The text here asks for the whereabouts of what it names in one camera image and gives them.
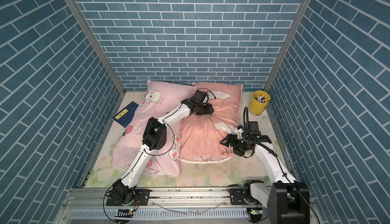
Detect aluminium mounting rail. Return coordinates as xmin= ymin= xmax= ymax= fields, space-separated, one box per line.
xmin=55 ymin=186 xmax=319 ymax=224

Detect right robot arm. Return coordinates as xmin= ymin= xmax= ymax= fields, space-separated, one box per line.
xmin=220 ymin=128 xmax=310 ymax=224

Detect markers in cup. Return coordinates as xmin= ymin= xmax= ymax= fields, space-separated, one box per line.
xmin=257 ymin=95 xmax=270 ymax=103

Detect yellow pen cup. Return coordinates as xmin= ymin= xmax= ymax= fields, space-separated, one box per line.
xmin=249 ymin=91 xmax=271 ymax=115

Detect salmon pink feather pillow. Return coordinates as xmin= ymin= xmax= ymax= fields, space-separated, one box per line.
xmin=179 ymin=82 xmax=243 ymax=164

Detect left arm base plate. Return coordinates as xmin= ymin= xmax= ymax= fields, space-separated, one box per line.
xmin=105 ymin=188 xmax=151 ymax=206

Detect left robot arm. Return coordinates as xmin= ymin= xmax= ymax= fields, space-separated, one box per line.
xmin=105 ymin=90 xmax=214 ymax=206

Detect floral table mat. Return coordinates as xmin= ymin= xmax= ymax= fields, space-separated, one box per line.
xmin=86 ymin=93 xmax=271 ymax=188

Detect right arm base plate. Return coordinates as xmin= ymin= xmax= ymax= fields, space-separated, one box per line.
xmin=227 ymin=188 xmax=252 ymax=205

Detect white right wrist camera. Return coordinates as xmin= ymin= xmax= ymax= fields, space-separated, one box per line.
xmin=236 ymin=126 xmax=244 ymax=139

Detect dark blue booklet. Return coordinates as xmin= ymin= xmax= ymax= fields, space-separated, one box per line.
xmin=112 ymin=102 xmax=139 ymax=128

